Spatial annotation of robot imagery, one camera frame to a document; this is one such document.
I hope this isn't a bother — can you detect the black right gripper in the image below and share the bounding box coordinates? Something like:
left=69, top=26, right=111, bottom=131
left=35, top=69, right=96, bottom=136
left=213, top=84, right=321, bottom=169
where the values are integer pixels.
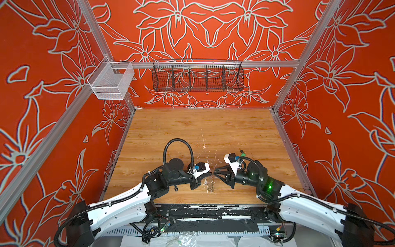
left=215, top=164, right=263, bottom=189

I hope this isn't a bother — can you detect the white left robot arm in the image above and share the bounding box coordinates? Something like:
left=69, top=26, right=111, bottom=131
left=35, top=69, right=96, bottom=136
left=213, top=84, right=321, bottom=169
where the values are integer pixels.
left=57, top=158, right=211, bottom=247

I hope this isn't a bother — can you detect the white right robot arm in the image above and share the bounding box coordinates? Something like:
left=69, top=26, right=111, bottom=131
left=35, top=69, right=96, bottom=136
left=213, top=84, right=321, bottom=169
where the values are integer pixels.
left=214, top=161, right=374, bottom=247

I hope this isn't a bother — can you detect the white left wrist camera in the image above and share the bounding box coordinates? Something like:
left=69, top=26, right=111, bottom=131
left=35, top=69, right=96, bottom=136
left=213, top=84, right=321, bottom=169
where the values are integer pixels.
left=192, top=162, right=210, bottom=179

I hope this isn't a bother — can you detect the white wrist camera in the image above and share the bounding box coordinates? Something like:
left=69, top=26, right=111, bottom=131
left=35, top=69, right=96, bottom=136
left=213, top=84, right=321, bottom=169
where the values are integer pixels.
left=192, top=162, right=210, bottom=179
left=224, top=153, right=241, bottom=174

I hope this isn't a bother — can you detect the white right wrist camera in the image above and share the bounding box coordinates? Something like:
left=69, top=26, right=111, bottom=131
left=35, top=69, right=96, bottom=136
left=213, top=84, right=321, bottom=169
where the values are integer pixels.
left=224, top=153, right=241, bottom=174

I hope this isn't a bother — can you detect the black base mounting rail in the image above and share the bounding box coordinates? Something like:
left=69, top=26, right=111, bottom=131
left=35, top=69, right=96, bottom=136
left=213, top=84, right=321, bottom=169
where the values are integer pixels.
left=135, top=204, right=296, bottom=237

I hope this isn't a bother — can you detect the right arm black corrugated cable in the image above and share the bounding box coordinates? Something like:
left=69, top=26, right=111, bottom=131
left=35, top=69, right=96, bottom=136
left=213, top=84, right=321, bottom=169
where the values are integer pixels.
left=237, top=156, right=395, bottom=245

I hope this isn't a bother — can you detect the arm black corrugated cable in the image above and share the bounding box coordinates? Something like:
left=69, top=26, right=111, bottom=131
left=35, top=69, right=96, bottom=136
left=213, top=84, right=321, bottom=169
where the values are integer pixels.
left=53, top=138, right=195, bottom=247
left=237, top=156, right=395, bottom=245

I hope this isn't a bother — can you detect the black wire wall basket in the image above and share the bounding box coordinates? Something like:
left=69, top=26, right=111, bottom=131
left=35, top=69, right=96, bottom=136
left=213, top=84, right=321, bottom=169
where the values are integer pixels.
left=152, top=59, right=245, bottom=93

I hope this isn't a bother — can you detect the white wire wall basket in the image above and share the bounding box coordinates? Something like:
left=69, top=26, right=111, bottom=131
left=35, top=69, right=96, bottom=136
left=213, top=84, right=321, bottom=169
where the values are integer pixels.
left=87, top=56, right=135, bottom=100

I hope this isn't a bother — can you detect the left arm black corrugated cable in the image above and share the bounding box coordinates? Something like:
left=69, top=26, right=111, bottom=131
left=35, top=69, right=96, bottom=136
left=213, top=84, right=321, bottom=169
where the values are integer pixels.
left=53, top=138, right=195, bottom=247

